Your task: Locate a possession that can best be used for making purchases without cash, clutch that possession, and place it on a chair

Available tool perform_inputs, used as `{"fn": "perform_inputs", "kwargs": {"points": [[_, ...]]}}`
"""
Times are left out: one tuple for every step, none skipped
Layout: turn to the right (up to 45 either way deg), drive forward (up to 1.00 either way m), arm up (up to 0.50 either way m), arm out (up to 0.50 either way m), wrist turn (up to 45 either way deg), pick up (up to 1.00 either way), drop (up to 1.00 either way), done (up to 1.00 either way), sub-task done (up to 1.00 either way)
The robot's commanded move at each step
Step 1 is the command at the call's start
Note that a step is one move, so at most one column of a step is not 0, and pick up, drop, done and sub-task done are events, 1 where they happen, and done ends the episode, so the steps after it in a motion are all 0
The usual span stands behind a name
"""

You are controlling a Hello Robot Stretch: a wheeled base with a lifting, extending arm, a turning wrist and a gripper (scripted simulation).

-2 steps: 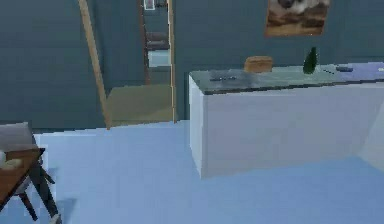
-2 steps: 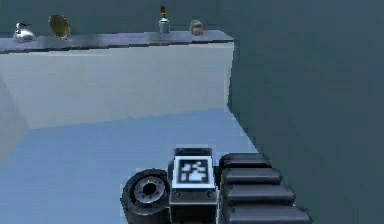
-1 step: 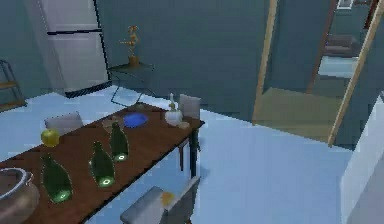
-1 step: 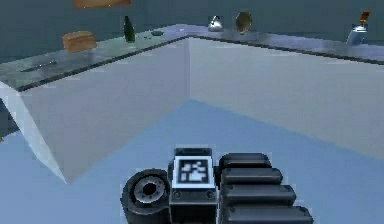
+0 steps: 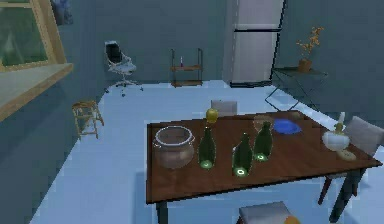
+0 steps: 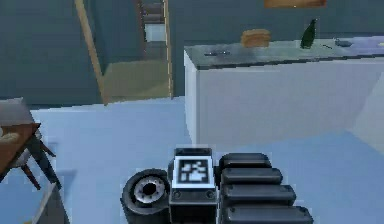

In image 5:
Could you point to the grey dining chair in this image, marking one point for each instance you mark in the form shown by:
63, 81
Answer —
224, 107
263, 213
365, 135

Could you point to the white office chair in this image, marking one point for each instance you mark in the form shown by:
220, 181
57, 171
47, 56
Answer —
120, 65

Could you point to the yellow apple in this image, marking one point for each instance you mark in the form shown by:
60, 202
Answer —
212, 115

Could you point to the green glass bottle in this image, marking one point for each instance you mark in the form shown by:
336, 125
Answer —
263, 141
242, 156
207, 146

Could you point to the clear glass bowl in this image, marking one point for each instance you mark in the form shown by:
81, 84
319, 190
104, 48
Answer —
261, 120

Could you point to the grey fridge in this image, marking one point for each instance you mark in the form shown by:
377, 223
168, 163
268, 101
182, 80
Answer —
253, 43

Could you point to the blue plate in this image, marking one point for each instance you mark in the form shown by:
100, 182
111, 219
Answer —
286, 126

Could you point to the small wooden stool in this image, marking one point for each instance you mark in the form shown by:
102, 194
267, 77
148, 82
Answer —
86, 116

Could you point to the dark glass side table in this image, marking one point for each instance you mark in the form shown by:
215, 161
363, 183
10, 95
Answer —
295, 86

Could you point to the brown wooden dining table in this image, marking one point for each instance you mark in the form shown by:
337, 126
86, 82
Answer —
293, 156

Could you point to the orange house plant in pot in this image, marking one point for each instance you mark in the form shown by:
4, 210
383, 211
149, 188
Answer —
308, 50

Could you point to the white candle holder with candle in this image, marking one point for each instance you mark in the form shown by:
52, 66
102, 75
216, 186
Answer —
336, 140

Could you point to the small beige round coaster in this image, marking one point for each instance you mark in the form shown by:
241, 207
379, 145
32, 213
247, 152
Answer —
346, 154

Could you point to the wooden framed window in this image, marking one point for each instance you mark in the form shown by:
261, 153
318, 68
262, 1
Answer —
23, 33

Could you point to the wooden shelf with black frame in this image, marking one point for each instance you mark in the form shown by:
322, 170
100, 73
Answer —
186, 68

